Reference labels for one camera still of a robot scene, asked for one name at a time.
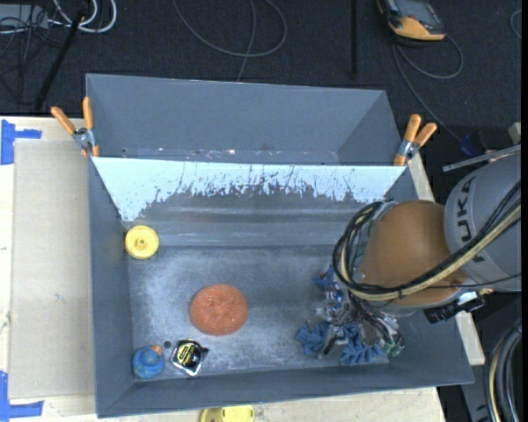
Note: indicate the black cylinder on white bracket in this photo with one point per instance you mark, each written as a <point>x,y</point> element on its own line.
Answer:
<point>440,313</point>

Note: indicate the yellow round plastic toy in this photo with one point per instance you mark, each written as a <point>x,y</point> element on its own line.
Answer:
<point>141,242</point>

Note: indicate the blue snowflake-shaped toy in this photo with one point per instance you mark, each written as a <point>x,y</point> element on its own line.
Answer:
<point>314,339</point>

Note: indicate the grey metal bin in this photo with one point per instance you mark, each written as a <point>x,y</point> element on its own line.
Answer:
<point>281,271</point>

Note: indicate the yellow plastic disc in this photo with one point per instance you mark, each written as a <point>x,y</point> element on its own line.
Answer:
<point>227,415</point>

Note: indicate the orange round sponge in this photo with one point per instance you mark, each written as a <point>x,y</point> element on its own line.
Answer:
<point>218,310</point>

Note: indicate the blue toy duck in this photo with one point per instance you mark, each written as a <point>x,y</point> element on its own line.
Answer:
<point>148,362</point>

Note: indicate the pale cardboard board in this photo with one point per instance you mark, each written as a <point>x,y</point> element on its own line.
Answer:
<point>48,271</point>

